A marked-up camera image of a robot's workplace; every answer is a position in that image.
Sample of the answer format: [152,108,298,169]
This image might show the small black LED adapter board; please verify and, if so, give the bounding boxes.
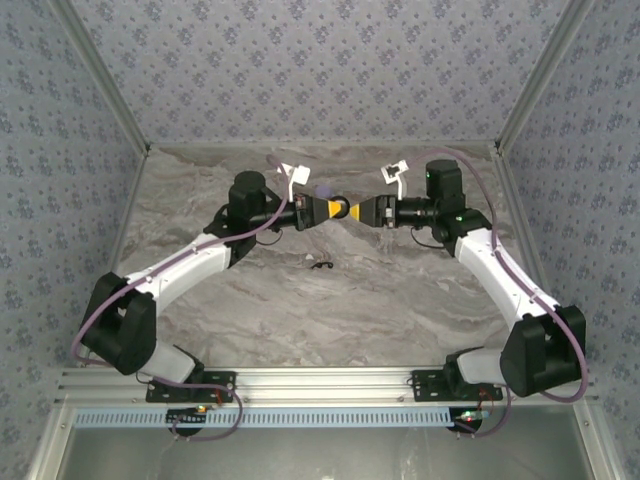
[451,407,494,432]
[166,405,209,427]

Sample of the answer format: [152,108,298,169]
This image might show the grey metal lower tray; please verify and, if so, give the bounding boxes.
[27,399,624,480]

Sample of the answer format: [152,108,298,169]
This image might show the aluminium table side rail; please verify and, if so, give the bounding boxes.
[107,148,151,279]
[492,147,574,365]

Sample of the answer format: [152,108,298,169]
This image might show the aluminium corner post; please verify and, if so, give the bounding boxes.
[493,0,600,152]
[47,0,152,155]

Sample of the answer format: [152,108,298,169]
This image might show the long aluminium base rail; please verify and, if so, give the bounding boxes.
[54,366,600,405]

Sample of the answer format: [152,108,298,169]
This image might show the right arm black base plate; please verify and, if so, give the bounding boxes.
[409,368,504,404]

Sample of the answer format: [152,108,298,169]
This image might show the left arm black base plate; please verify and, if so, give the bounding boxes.
[144,368,238,404]

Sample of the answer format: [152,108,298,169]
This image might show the light blue slotted cable tray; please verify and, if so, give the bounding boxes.
[72,406,465,429]

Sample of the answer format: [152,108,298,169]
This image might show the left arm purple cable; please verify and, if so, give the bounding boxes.
[71,154,292,444]

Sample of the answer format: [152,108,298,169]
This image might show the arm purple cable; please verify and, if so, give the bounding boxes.
[405,147,590,440]
[71,154,292,444]

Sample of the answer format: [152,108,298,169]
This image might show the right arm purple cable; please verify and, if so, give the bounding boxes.
[405,147,590,440]

